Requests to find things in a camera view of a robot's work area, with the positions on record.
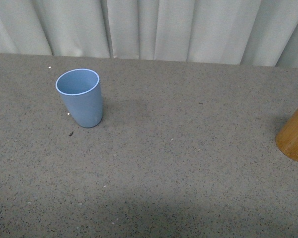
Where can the light blue plastic cup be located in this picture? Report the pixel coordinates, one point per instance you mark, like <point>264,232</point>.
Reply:
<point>80,90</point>

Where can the wooden bamboo chopstick holder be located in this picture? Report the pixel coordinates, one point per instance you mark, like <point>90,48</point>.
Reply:
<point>287,138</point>

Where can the white pleated curtain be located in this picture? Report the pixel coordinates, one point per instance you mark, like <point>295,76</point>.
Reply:
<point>251,32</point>

